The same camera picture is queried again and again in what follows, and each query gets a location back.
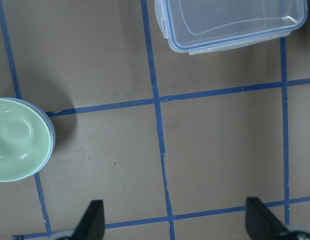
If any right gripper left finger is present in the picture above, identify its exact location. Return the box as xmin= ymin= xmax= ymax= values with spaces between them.
xmin=48 ymin=199 xmax=105 ymax=240

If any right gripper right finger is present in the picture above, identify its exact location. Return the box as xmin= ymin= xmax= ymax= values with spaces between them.
xmin=245 ymin=197 xmax=310 ymax=240

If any blue bowl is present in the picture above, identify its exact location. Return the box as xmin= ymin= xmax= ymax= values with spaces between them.
xmin=7 ymin=97 xmax=56 ymax=174

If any green bowl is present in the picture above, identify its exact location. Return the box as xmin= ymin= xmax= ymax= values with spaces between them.
xmin=0 ymin=97 xmax=51 ymax=182

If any clear plastic food container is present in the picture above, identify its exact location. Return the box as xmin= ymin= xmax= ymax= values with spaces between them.
xmin=154 ymin=0 xmax=308 ymax=55

